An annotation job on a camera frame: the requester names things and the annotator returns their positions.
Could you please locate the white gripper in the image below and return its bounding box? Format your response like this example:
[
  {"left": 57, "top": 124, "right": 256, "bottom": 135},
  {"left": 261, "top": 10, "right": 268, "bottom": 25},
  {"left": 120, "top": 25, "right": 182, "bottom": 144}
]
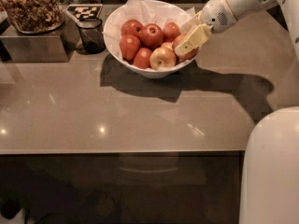
[{"left": 174, "top": 0, "right": 237, "bottom": 56}]

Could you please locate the red-yellow apple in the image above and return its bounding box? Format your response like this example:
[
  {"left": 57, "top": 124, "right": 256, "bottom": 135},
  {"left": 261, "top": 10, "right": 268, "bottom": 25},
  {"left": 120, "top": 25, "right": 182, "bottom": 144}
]
[{"left": 172, "top": 34, "right": 199, "bottom": 60}]

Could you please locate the red apple back right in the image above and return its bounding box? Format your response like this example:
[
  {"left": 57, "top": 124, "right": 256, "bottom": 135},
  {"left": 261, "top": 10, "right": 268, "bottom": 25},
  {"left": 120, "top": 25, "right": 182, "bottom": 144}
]
[{"left": 164, "top": 21, "right": 180, "bottom": 42}]

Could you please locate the red apple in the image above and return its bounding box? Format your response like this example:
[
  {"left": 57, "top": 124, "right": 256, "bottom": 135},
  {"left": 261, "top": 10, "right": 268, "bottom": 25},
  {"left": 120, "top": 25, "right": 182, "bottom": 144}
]
[
  {"left": 120, "top": 35, "right": 141, "bottom": 61},
  {"left": 133, "top": 48, "right": 152, "bottom": 69},
  {"left": 164, "top": 21, "right": 180, "bottom": 42},
  {"left": 139, "top": 23, "right": 164, "bottom": 49},
  {"left": 121, "top": 20, "right": 143, "bottom": 36}
]

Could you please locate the small partly hidden apple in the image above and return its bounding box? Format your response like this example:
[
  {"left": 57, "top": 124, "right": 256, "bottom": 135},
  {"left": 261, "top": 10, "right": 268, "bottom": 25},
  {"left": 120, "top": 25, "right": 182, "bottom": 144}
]
[{"left": 161, "top": 42, "right": 172, "bottom": 50}]

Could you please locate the red apple centre top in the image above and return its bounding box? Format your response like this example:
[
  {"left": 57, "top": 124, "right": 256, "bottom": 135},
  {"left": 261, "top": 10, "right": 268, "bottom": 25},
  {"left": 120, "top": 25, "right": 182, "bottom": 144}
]
[{"left": 139, "top": 23, "right": 164, "bottom": 49}]

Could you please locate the yellow-red apple front centre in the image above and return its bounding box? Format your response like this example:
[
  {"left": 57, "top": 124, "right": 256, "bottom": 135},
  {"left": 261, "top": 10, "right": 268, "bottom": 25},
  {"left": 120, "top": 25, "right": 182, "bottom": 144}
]
[{"left": 149, "top": 47, "right": 177, "bottom": 70}]

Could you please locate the white paper bowl liner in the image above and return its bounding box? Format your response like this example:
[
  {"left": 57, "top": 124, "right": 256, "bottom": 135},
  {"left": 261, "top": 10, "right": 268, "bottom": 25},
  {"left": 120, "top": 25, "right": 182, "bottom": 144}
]
[{"left": 104, "top": 0, "right": 195, "bottom": 63}]

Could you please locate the red apple front middle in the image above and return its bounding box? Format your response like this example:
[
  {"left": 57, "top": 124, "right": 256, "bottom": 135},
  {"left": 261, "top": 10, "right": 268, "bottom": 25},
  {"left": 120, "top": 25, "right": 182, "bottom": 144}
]
[{"left": 133, "top": 48, "right": 152, "bottom": 69}]

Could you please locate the red apple back left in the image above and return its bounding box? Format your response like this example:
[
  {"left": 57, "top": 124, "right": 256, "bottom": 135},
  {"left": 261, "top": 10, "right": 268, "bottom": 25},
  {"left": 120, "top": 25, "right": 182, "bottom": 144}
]
[{"left": 121, "top": 20, "right": 143, "bottom": 36}]

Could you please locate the white ceramic bowl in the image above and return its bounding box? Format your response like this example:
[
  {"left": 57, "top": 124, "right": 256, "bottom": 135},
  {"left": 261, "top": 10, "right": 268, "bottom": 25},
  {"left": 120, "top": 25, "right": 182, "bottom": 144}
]
[{"left": 103, "top": 0, "right": 204, "bottom": 79}]

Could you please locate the red apple front left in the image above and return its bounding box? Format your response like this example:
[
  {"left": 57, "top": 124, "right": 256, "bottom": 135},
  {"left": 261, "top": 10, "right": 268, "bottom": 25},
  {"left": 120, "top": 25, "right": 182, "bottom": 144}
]
[{"left": 120, "top": 35, "right": 141, "bottom": 61}]

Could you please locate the black mesh cup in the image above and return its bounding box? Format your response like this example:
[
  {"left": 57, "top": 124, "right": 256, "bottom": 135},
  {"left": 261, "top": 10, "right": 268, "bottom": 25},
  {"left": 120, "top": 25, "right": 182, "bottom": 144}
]
[{"left": 77, "top": 18, "right": 106, "bottom": 54}]

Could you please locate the black white fiducial marker card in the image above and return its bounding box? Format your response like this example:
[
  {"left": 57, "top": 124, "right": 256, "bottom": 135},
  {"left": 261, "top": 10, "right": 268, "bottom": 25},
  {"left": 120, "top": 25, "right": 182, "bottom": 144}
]
[{"left": 66, "top": 4, "right": 103, "bottom": 21}]

